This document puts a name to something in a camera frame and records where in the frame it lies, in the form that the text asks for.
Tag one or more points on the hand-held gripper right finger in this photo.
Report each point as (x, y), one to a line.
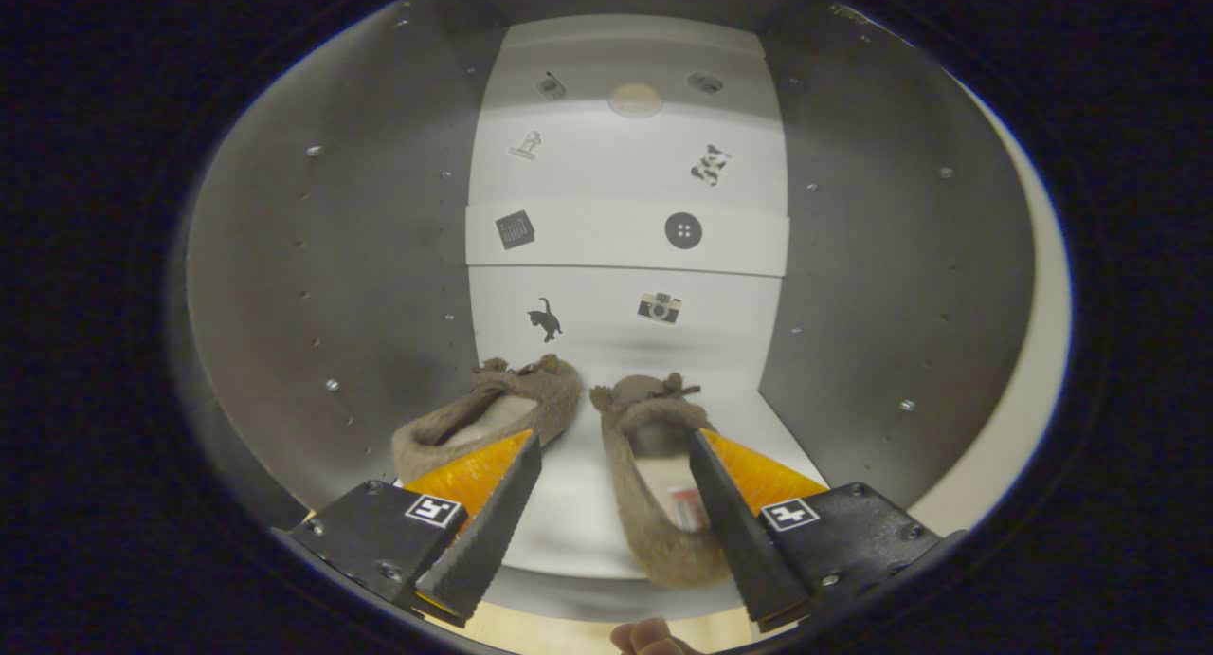
(744, 541)

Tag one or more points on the brown fuzzy shoe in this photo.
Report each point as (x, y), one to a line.
(474, 413)
(630, 503)

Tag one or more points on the grey shoe cabinet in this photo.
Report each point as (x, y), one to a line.
(360, 285)

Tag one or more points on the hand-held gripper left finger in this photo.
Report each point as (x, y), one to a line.
(488, 541)

